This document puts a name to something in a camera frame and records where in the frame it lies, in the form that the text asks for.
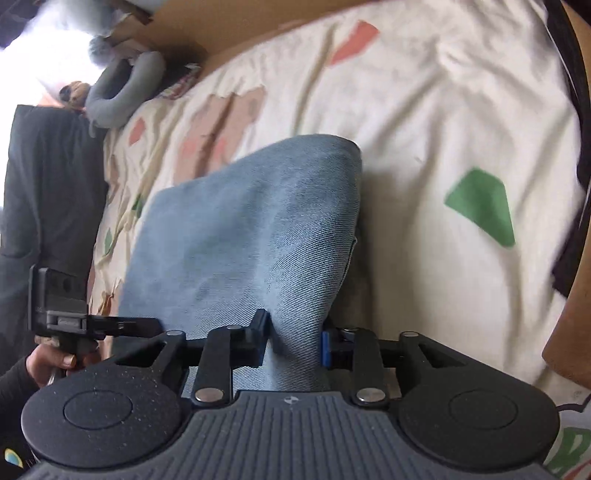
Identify cream printed bedsheet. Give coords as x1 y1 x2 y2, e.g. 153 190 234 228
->
85 0 591 480

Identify brown cardboard sheet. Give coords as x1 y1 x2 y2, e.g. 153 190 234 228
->
104 0 384 81

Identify dark grey duvet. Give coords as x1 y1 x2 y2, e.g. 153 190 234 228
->
0 104 109 370

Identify person's left forearm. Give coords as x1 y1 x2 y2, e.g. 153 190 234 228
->
0 357 40 467

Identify brown teddy bear toy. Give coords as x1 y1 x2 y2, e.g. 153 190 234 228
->
58 80 93 114

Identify grey plush pillow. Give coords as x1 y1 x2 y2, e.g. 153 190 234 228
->
85 36 167 130

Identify blue denim pants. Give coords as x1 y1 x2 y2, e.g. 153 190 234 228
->
119 134 363 402

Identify person's left hand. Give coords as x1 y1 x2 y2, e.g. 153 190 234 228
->
26 344 100 384

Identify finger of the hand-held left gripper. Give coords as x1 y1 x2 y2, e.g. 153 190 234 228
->
88 316 163 337

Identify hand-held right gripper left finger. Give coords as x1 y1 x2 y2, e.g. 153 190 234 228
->
115 309 270 407

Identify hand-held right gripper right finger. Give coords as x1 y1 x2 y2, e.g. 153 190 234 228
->
322 327 467 407

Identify floral cloth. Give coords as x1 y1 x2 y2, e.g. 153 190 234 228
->
159 65 204 100

